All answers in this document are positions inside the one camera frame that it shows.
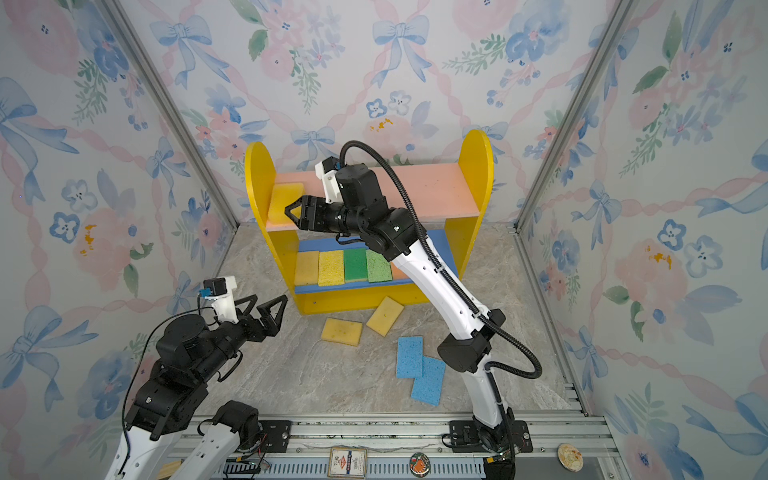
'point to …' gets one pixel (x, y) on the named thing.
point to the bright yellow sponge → (331, 268)
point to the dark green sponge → (355, 265)
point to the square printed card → (347, 463)
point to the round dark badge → (420, 465)
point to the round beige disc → (570, 457)
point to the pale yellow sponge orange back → (385, 317)
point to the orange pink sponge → (397, 273)
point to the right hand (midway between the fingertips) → (296, 209)
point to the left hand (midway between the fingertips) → (270, 295)
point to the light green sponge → (379, 268)
